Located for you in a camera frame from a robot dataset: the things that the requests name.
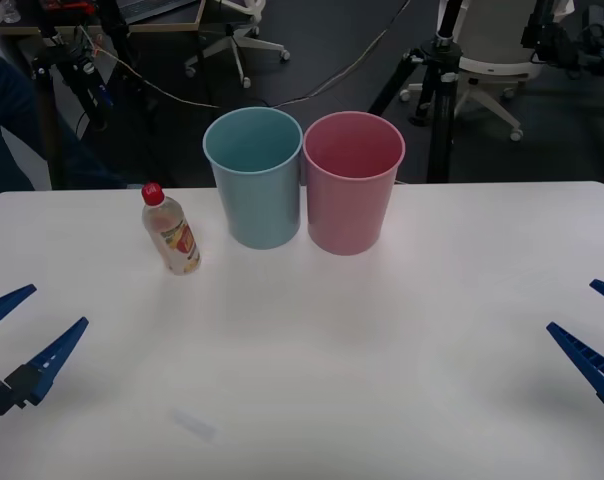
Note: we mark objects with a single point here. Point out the pink plastic bin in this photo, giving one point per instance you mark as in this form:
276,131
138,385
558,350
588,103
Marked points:
349,210

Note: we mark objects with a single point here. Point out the white office chair with seat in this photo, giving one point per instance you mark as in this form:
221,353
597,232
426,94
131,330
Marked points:
497,65

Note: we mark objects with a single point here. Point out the clear bottle with red cap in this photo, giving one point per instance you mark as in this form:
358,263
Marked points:
177,240

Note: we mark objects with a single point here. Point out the pale blue plastic bin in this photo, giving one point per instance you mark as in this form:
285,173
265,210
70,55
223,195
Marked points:
262,205

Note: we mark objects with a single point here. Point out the black tripod with blue clip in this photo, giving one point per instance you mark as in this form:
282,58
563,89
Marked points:
77,65

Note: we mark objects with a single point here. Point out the black desk with wooden edge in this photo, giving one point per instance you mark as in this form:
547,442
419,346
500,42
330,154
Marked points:
172,25

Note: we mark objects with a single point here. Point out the grey laptop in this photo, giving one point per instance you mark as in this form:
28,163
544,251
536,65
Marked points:
147,7

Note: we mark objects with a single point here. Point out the person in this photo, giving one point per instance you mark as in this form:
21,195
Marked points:
12,110

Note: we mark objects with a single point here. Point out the black tripod with silver clamps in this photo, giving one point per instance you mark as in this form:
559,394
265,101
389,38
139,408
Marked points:
442,100

